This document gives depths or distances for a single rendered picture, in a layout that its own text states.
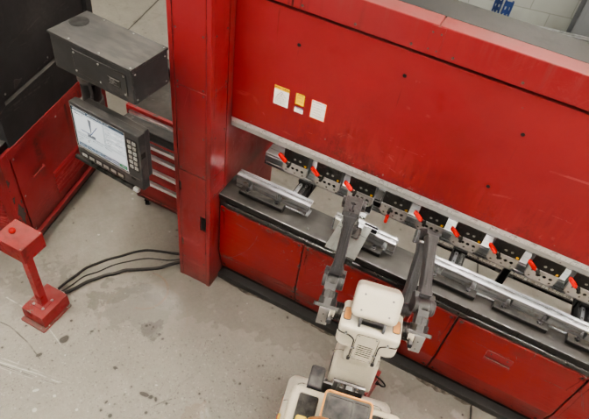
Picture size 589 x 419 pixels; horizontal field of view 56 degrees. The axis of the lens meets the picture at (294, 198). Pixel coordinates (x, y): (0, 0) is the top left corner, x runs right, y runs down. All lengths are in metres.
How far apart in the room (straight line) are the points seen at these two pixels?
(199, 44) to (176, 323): 1.96
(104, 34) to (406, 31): 1.36
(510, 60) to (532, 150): 0.43
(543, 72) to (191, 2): 1.52
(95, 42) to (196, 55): 0.46
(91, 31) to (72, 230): 2.06
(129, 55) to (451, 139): 1.50
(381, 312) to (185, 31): 1.57
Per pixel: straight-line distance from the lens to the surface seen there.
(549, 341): 3.33
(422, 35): 2.45
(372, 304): 2.48
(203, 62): 2.79
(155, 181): 4.26
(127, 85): 2.62
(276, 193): 3.36
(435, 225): 3.01
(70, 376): 3.84
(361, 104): 2.72
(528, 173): 2.69
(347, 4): 2.51
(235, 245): 3.72
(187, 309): 3.97
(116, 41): 2.74
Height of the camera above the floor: 3.35
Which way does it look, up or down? 46 degrees down
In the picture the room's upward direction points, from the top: 9 degrees clockwise
